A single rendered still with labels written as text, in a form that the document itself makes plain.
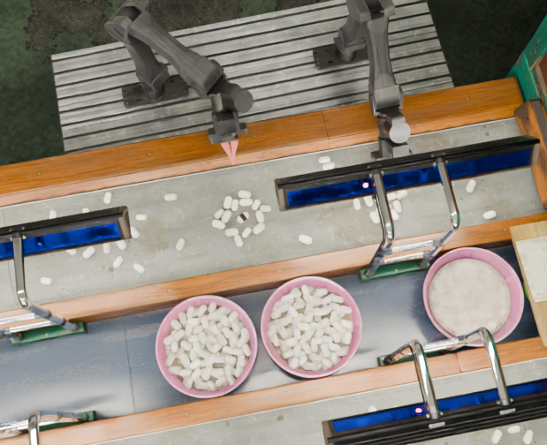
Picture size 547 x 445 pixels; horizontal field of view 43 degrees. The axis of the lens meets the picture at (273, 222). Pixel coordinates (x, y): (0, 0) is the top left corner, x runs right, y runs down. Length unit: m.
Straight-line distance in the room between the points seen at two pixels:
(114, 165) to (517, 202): 1.14
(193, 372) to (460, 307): 0.74
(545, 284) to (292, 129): 0.81
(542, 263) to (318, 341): 0.63
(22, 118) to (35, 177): 1.00
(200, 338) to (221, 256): 0.23
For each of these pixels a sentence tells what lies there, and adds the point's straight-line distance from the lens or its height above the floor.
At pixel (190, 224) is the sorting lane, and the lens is 1.96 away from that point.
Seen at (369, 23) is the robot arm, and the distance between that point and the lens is 1.81.
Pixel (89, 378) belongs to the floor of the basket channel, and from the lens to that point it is 2.00.
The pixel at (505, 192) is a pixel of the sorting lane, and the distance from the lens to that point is 2.07.
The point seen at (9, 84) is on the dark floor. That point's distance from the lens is 3.14.
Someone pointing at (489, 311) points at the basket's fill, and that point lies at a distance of 1.98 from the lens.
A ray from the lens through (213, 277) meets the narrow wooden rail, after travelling 1.89.
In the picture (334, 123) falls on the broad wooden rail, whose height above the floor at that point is 0.77.
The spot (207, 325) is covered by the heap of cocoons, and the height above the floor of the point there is 0.74.
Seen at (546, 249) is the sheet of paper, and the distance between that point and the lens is 2.02.
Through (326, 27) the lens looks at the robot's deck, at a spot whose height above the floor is 0.67.
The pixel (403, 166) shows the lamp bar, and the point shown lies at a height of 1.11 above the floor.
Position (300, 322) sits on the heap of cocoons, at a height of 0.74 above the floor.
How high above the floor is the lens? 2.61
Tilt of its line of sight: 74 degrees down
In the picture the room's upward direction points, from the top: 1 degrees counter-clockwise
